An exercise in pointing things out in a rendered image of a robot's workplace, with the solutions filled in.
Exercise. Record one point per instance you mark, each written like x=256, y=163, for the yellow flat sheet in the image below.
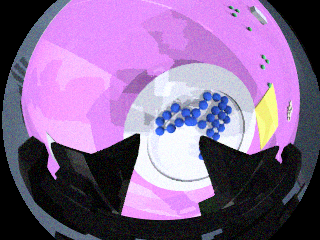
x=266, y=116

